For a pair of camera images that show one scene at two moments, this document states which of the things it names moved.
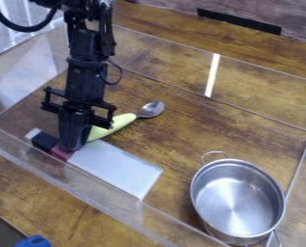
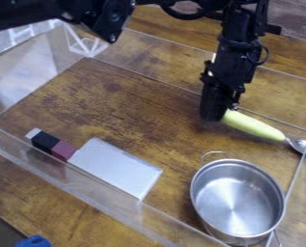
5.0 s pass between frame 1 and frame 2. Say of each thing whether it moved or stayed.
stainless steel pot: stayed
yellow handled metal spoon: moved
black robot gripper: moved
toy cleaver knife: stayed
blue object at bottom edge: stayed
